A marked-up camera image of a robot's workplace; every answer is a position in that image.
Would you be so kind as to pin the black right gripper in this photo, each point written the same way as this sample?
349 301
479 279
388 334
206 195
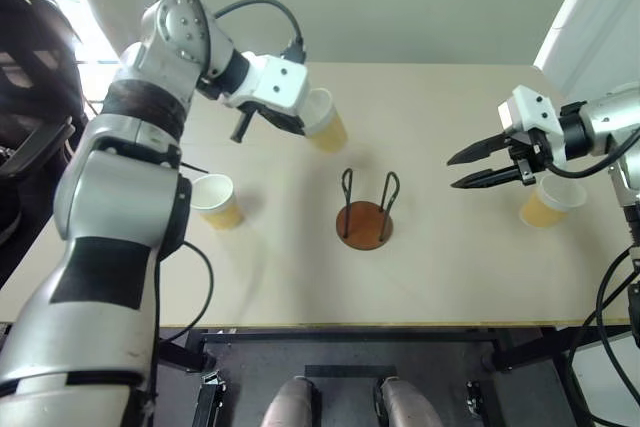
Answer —
535 152

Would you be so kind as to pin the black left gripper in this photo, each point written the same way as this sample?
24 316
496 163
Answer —
260 109

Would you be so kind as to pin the tan paper cup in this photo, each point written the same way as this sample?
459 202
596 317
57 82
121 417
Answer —
542 209
220 207
327 129

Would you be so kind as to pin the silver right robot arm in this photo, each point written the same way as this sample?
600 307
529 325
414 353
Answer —
597 127

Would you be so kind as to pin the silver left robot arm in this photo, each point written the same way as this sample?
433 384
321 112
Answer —
115 227

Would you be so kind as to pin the white board panel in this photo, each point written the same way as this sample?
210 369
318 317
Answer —
590 12

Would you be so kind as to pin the dark rounded robot leg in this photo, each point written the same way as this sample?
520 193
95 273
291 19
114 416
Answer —
292 404
407 404

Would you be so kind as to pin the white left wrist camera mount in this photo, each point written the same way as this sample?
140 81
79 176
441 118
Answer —
280 82

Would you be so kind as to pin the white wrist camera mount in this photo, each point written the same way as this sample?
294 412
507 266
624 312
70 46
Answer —
280 82
530 109

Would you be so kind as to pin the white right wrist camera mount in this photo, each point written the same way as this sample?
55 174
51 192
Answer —
530 109

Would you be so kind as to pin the black metal stand frame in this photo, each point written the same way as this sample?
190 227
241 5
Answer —
350 347

